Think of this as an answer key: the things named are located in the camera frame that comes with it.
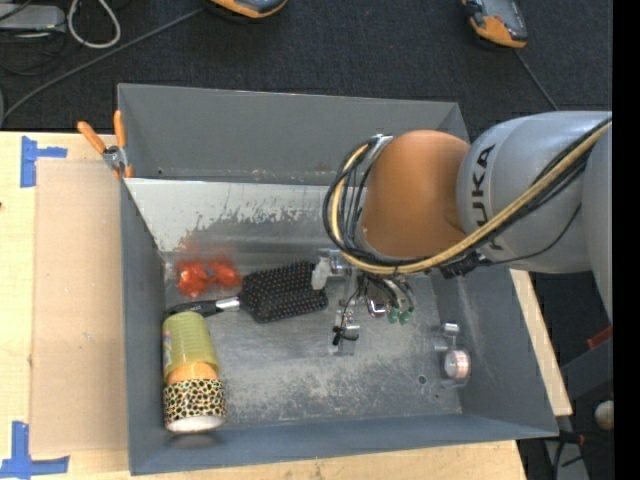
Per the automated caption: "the grey metal bin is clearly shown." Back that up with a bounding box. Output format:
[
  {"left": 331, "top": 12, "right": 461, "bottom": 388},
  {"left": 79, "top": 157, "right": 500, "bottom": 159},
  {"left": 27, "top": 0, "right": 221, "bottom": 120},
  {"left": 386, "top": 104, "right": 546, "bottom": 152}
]
[{"left": 115, "top": 82, "right": 561, "bottom": 477}]

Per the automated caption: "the black hairbrush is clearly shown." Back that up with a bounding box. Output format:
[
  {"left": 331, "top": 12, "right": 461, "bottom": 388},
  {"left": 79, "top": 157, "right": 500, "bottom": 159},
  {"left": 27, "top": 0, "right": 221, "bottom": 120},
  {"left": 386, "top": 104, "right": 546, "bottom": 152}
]
[{"left": 166, "top": 261, "right": 330, "bottom": 324}]

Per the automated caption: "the red-orange crumpled toy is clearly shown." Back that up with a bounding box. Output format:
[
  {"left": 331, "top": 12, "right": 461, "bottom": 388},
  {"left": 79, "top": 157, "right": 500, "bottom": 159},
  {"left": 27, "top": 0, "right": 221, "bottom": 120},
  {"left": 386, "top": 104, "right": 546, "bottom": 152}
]
[{"left": 174, "top": 257, "right": 242, "bottom": 298}]

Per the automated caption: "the yellow-green tape roll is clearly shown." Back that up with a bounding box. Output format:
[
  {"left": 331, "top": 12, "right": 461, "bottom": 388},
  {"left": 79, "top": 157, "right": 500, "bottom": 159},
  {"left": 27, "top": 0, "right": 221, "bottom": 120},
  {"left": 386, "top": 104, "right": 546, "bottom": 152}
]
[{"left": 160, "top": 311, "right": 221, "bottom": 371}]

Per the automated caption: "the orange tape roll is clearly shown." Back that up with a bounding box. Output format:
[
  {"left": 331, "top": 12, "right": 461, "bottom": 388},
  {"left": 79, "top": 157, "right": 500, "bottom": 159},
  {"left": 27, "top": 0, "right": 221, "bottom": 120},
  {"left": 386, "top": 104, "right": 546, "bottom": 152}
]
[{"left": 166, "top": 361, "right": 220, "bottom": 385}]

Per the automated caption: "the leopard print tape roll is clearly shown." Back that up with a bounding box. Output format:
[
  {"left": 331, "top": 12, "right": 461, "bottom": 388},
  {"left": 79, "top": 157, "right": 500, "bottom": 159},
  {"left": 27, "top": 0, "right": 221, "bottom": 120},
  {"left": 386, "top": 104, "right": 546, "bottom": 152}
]
[{"left": 162, "top": 378, "right": 228, "bottom": 434}]

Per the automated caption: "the brown cardboard board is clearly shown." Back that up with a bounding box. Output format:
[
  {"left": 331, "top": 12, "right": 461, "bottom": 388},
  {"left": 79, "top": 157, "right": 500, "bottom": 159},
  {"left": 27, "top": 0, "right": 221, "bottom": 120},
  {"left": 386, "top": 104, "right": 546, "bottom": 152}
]
[{"left": 28, "top": 159, "right": 129, "bottom": 457}]

